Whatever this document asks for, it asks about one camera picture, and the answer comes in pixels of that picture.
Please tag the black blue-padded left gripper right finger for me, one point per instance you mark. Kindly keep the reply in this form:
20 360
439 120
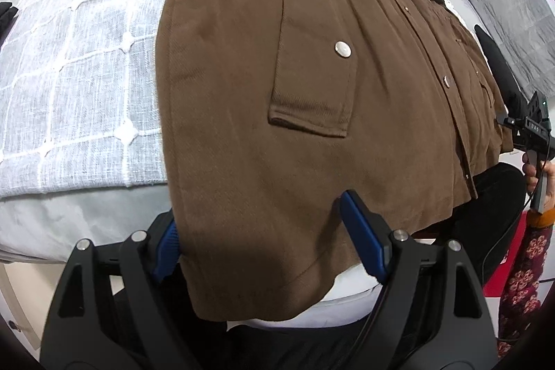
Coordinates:
430 313

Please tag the person's right hand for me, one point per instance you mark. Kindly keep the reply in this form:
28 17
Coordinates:
539 180

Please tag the floral dark red sleeve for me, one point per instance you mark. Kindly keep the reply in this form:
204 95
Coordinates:
519 299

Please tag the brown jacket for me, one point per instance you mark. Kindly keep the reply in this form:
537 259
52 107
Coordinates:
271 109

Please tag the black garment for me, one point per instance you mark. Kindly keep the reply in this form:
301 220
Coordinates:
8 13

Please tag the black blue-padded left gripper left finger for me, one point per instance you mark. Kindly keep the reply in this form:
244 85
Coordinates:
104 313

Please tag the black trousers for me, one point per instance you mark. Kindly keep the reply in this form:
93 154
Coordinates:
485 226

